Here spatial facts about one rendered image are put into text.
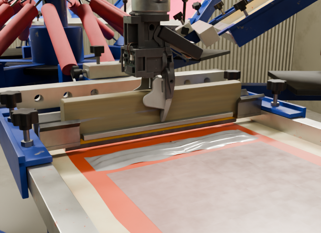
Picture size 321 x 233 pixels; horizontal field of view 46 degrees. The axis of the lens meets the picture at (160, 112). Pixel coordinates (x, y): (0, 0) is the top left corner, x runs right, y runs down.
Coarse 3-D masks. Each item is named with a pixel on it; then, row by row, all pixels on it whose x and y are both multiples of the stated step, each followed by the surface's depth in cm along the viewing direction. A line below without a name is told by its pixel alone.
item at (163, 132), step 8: (224, 120) 88; (232, 120) 89; (176, 128) 82; (184, 128) 83; (192, 128) 84; (128, 136) 77; (136, 136) 78; (144, 136) 79; (152, 136) 80; (80, 144) 72; (88, 144) 73; (96, 144) 74; (104, 144) 75
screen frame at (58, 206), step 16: (32, 128) 83; (288, 128) 83; (304, 128) 79; (320, 128) 76; (320, 144) 76; (32, 176) 54; (48, 176) 54; (32, 192) 55; (48, 192) 49; (64, 192) 49; (48, 208) 46; (64, 208) 46; (80, 208) 46; (48, 224) 47; (64, 224) 42; (80, 224) 42
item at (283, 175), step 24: (240, 144) 77; (264, 144) 77; (216, 168) 66; (240, 168) 66; (264, 168) 66; (288, 168) 66; (312, 168) 66; (264, 192) 57; (288, 192) 57; (312, 192) 57; (312, 216) 50
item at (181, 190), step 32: (160, 160) 69; (192, 160) 69; (128, 192) 57; (160, 192) 57; (192, 192) 57; (224, 192) 57; (128, 224) 49; (160, 224) 48; (192, 224) 48; (224, 224) 48; (256, 224) 48; (288, 224) 48
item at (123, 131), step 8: (224, 112) 86; (232, 112) 86; (168, 120) 79; (176, 120) 79; (184, 120) 80; (192, 120) 81; (200, 120) 82; (120, 128) 74; (128, 128) 74; (136, 128) 75; (144, 128) 76; (152, 128) 77; (88, 136) 70; (96, 136) 71; (104, 136) 72; (112, 136) 73
